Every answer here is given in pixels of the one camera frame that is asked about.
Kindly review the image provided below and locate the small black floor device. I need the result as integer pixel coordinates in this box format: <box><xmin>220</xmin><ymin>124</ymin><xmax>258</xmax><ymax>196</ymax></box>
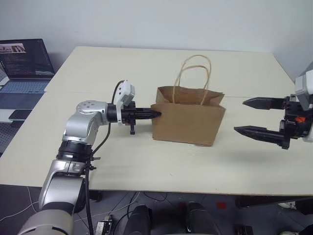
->
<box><xmin>96</xmin><ymin>214</ymin><xmax>115</xmax><ymax>235</ymax></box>

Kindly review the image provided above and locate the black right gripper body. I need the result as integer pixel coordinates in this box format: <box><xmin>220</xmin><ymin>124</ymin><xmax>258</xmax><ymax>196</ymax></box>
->
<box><xmin>279</xmin><ymin>94</ymin><xmax>313</xmax><ymax>141</ymax></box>

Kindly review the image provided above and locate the thin white floor cable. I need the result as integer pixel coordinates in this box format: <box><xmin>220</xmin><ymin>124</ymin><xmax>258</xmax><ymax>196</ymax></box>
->
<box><xmin>0</xmin><ymin>187</ymin><xmax>40</xmax><ymax>221</ymax></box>

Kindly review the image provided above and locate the dark rounded shape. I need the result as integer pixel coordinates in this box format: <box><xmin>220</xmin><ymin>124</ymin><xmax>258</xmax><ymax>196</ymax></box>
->
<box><xmin>185</xmin><ymin>201</ymin><xmax>221</xmax><ymax>235</ymax></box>
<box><xmin>124</xmin><ymin>204</ymin><xmax>157</xmax><ymax>235</ymax></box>

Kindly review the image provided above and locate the black table leg bracket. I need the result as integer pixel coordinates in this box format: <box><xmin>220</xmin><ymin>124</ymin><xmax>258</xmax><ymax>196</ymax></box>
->
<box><xmin>88</xmin><ymin>189</ymin><xmax>103</xmax><ymax>203</ymax></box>

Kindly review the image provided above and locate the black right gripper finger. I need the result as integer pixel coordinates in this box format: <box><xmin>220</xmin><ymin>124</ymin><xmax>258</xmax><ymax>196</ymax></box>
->
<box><xmin>242</xmin><ymin>96</ymin><xmax>287</xmax><ymax>111</ymax></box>
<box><xmin>233</xmin><ymin>125</ymin><xmax>292</xmax><ymax>150</ymax></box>

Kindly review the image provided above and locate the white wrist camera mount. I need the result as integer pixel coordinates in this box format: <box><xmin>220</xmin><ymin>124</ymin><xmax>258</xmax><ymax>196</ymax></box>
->
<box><xmin>294</xmin><ymin>70</ymin><xmax>313</xmax><ymax>143</ymax></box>
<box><xmin>115</xmin><ymin>80</ymin><xmax>136</xmax><ymax>125</ymax></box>

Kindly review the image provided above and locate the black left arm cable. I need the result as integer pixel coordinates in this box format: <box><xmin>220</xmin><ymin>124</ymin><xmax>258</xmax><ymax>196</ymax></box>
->
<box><xmin>84</xmin><ymin>80</ymin><xmax>127</xmax><ymax>235</ymax></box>

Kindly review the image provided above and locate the brown paper bag with handles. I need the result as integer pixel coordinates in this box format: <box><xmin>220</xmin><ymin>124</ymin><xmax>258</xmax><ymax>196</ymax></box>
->
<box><xmin>151</xmin><ymin>54</ymin><xmax>226</xmax><ymax>147</ymax></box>

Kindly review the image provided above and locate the open blue laptop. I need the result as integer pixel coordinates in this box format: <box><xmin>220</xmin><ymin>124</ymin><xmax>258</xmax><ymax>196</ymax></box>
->
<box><xmin>0</xmin><ymin>38</ymin><xmax>56</xmax><ymax>110</ymax></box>

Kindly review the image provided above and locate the black table frame bar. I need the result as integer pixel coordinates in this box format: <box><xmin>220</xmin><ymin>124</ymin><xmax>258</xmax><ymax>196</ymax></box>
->
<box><xmin>235</xmin><ymin>195</ymin><xmax>313</xmax><ymax>209</ymax></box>

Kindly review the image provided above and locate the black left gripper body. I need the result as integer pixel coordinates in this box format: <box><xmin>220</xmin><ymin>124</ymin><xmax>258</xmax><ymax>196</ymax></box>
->
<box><xmin>121</xmin><ymin>101</ymin><xmax>138</xmax><ymax>136</ymax></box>

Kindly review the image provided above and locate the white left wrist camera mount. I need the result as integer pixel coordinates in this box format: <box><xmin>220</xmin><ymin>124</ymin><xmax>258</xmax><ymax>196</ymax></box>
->
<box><xmin>115</xmin><ymin>80</ymin><xmax>136</xmax><ymax>125</ymax></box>

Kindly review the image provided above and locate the dark perforated panel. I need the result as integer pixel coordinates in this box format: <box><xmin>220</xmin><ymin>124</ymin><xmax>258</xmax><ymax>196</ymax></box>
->
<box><xmin>0</xmin><ymin>121</ymin><xmax>26</xmax><ymax>158</ymax></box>

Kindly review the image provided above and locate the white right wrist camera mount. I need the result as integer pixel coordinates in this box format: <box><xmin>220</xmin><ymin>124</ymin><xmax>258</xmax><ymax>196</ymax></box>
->
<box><xmin>294</xmin><ymin>70</ymin><xmax>313</xmax><ymax>143</ymax></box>

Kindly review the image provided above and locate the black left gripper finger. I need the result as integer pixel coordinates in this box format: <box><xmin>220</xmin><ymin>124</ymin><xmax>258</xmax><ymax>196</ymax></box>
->
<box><xmin>135</xmin><ymin>108</ymin><xmax>161</xmax><ymax>115</ymax></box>
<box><xmin>135</xmin><ymin>113</ymin><xmax>162</xmax><ymax>121</ymax></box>

